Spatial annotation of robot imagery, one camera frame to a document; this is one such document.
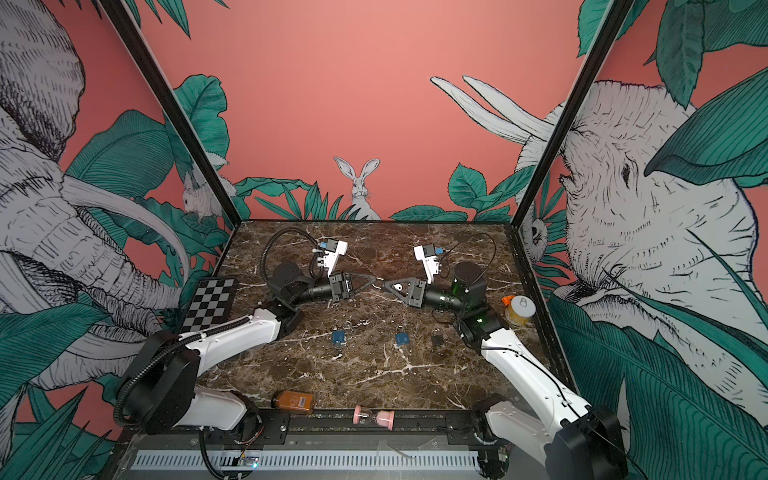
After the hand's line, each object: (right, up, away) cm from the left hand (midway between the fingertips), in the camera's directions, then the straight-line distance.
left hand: (375, 283), depth 67 cm
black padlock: (+1, 0, +3) cm, 3 cm away
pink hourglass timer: (+2, -35, +7) cm, 36 cm away
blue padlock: (-13, -19, +22) cm, 32 cm away
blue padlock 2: (+7, -19, +22) cm, 30 cm away
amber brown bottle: (-22, -31, +8) cm, 39 cm away
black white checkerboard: (-54, -10, +26) cm, 61 cm away
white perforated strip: (-17, -43, +4) cm, 46 cm away
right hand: (+2, -1, -1) cm, 3 cm away
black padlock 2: (+18, -20, +24) cm, 36 cm away
